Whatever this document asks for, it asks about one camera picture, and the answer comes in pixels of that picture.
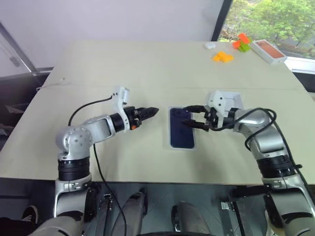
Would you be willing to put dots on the orange and green blocks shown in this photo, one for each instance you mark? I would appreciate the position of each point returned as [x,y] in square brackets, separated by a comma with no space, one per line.
[244,47]

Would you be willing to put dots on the white box base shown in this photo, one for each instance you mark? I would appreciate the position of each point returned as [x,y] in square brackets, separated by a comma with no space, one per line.
[235,99]

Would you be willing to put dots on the white shallow phone box half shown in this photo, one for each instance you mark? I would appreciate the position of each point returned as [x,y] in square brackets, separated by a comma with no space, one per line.
[182,149]

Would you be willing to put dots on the white window sill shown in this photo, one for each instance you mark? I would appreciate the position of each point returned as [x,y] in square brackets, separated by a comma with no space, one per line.
[302,64]

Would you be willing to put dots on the black sneaker white stripes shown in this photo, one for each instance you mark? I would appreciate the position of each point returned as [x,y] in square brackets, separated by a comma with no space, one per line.
[30,214]

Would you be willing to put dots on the grey metal frame bars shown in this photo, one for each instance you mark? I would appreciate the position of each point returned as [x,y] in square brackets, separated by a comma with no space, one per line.
[41,71]

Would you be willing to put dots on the white box orange top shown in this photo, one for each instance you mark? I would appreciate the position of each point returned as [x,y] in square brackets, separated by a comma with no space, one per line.
[269,51]

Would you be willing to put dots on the orange toy block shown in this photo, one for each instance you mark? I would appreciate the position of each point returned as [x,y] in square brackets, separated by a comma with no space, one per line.
[243,37]
[236,44]

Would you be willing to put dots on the black window frame post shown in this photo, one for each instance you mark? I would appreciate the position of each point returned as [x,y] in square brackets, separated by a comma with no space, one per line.
[221,19]

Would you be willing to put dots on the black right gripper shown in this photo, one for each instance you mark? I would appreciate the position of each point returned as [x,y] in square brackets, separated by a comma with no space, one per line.
[211,119]

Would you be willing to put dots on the metal clamp bracket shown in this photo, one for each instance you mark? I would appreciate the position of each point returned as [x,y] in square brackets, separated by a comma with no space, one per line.
[226,204]
[107,202]

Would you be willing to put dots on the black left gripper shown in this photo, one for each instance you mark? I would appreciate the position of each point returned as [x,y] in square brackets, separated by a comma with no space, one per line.
[135,118]

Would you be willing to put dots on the dark blue smartphone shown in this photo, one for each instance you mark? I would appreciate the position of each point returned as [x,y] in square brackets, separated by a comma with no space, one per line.
[182,137]

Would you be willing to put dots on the white earbuds case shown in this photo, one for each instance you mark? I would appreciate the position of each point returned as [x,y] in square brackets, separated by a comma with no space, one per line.
[209,45]

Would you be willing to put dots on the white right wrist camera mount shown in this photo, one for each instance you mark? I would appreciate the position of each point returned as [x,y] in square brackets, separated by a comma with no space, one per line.
[217,99]

